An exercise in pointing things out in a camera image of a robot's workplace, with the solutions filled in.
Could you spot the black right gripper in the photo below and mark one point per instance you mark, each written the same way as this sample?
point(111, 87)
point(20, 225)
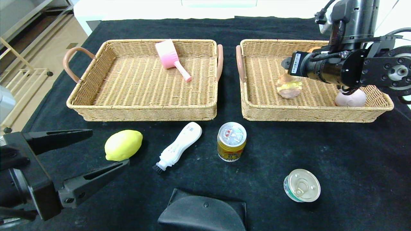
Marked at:
point(296, 63)

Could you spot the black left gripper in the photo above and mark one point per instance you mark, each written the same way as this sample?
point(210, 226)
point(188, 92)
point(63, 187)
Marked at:
point(36, 175)

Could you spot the brown cream puff bread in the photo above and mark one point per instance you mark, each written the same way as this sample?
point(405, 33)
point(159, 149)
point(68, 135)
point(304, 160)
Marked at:
point(289, 88)

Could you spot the golden drink can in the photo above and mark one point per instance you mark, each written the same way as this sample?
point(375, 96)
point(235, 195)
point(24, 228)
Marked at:
point(231, 142)

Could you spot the green pull-tab tin can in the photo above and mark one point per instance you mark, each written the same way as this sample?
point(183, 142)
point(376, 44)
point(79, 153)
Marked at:
point(302, 186)

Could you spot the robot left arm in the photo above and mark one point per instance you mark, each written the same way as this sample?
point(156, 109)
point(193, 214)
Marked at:
point(9, 189)

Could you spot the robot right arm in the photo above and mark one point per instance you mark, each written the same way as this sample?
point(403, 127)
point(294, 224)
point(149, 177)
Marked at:
point(353, 19)

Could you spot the orange fruit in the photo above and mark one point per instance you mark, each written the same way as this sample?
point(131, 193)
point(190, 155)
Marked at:
point(314, 49)

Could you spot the yellow lemon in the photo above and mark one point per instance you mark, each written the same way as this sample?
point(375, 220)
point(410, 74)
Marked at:
point(123, 146)

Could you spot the pale pink round bun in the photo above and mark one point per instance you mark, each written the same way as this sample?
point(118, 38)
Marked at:
point(351, 100)

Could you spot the beige wooden rack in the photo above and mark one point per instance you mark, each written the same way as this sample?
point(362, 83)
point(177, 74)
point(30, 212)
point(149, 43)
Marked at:
point(32, 70)

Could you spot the black table cloth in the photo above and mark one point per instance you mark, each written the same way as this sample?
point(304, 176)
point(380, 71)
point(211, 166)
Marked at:
point(353, 154)

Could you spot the pink plastic scoop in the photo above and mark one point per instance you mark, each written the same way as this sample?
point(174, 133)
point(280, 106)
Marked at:
point(167, 57)

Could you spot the black leather pouch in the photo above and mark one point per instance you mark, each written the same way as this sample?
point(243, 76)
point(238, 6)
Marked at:
point(202, 213)

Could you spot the grey metal shelf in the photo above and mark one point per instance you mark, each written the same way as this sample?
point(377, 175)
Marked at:
point(19, 12)

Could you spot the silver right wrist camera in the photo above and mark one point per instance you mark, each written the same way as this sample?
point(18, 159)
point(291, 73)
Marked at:
point(327, 27)

